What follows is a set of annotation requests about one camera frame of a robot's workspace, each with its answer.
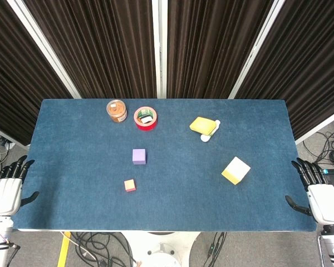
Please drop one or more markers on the small red-orange cube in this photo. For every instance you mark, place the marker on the small red-orange cube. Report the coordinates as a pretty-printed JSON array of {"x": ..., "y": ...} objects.
[{"x": 130, "y": 185}]

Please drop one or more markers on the dark brown pleated curtain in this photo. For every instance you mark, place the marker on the dark brown pleated curtain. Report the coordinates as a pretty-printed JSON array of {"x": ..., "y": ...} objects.
[
  {"x": 211, "y": 47},
  {"x": 100, "y": 47},
  {"x": 303, "y": 69},
  {"x": 14, "y": 91}
]

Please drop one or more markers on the blue table mat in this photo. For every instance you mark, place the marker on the blue table mat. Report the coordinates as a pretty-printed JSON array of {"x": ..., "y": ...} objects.
[{"x": 183, "y": 200}]

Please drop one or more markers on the red tape roll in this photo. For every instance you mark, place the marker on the red tape roll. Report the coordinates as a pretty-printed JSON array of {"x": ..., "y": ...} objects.
[{"x": 145, "y": 126}]

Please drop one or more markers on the clear jar brown contents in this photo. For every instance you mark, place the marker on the clear jar brown contents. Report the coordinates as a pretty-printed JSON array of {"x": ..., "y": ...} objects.
[{"x": 117, "y": 111}]

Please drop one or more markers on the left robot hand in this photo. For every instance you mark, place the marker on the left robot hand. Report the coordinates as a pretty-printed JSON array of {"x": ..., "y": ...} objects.
[{"x": 4, "y": 194}]

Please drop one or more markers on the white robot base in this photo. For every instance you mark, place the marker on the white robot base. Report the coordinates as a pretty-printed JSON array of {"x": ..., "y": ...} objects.
[{"x": 161, "y": 247}]

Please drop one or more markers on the small green white box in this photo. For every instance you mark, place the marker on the small green white box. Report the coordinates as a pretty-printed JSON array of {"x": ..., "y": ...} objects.
[{"x": 145, "y": 116}]

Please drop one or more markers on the yellow white block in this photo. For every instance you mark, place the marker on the yellow white block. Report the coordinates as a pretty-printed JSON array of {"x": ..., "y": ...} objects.
[{"x": 236, "y": 170}]

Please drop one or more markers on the small white bottle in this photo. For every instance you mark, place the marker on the small white bottle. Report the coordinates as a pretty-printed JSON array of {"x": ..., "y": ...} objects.
[{"x": 205, "y": 137}]

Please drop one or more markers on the white metal frame post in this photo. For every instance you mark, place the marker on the white metal frame post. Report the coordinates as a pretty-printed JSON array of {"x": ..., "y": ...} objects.
[
  {"x": 44, "y": 47},
  {"x": 159, "y": 47},
  {"x": 257, "y": 47}
]

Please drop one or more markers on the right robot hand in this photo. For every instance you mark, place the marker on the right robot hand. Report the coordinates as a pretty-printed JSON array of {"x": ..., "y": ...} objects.
[{"x": 327, "y": 203}]

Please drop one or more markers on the yellow sponge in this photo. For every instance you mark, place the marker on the yellow sponge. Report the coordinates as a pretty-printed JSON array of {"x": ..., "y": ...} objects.
[{"x": 201, "y": 125}]

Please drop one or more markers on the purple cube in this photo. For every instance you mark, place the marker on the purple cube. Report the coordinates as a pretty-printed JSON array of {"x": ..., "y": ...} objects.
[{"x": 139, "y": 156}]

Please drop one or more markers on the yellow floor tape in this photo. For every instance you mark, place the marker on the yellow floor tape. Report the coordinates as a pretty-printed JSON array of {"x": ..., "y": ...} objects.
[{"x": 63, "y": 250}]

